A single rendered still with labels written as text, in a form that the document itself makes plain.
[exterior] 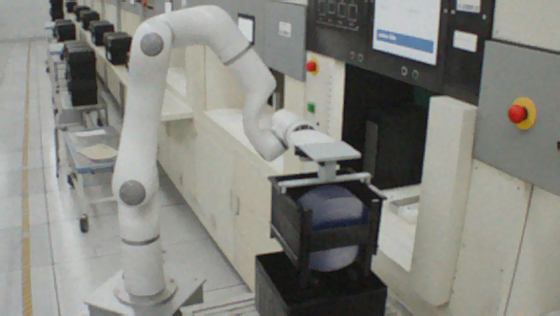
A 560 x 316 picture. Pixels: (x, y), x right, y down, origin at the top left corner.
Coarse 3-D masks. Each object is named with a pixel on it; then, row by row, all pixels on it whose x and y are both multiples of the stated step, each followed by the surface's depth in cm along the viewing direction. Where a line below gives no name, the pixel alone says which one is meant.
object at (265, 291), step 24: (264, 264) 152; (288, 264) 155; (264, 288) 143; (288, 288) 158; (312, 288) 161; (336, 288) 164; (360, 288) 150; (384, 288) 136; (264, 312) 146; (288, 312) 127; (312, 312) 129; (336, 312) 132; (360, 312) 134; (384, 312) 138
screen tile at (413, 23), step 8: (408, 0) 139; (416, 0) 136; (424, 0) 133; (424, 8) 134; (432, 8) 131; (408, 16) 140; (416, 16) 137; (432, 16) 132; (408, 24) 141; (416, 24) 138; (424, 24) 135; (432, 24) 132; (424, 32) 135; (432, 32) 133
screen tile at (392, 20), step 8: (384, 0) 149; (392, 0) 146; (400, 0) 142; (400, 8) 143; (384, 16) 150; (392, 16) 147; (400, 16) 143; (384, 24) 151; (392, 24) 147; (400, 24) 144
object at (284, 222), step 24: (312, 144) 133; (336, 144) 134; (288, 192) 142; (360, 192) 139; (288, 216) 130; (312, 216) 123; (288, 240) 131; (312, 240) 126; (336, 240) 128; (360, 240) 131; (360, 264) 135
